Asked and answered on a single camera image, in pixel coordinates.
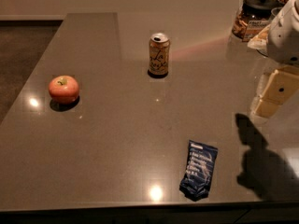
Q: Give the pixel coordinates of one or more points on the blue RXBAR wrapper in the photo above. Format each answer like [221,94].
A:
[196,182]

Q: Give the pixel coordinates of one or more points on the white snack packet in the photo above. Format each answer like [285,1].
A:
[260,40]

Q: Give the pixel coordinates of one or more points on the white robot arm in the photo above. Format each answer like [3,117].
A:
[282,47]

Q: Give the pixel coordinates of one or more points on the yellow LaCroix soda can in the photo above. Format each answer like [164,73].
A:
[159,46]

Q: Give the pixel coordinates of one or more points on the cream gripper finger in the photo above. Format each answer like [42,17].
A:
[283,83]
[265,109]

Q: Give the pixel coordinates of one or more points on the red apple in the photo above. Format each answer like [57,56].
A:
[64,90]

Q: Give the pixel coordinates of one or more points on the glass jar with black lid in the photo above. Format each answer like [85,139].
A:
[252,17]

